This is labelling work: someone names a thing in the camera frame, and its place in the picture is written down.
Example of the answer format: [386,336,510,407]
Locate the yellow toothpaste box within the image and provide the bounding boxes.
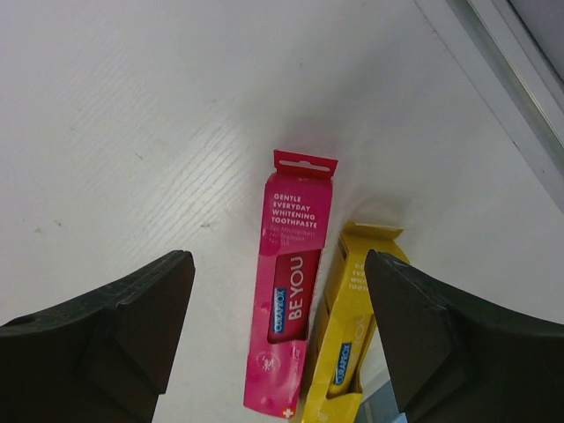
[293,221,407,422]

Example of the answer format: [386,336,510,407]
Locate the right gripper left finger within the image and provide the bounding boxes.
[1,250,195,422]

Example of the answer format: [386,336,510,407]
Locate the aluminium frame rail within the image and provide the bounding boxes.
[417,1,563,207]

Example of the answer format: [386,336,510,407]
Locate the pink toothpaste box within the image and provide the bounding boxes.
[243,150,338,419]

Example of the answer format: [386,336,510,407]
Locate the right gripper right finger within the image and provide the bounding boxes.
[365,250,563,422]

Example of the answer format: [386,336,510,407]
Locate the blue toothpaste box near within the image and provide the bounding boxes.
[354,381,400,423]

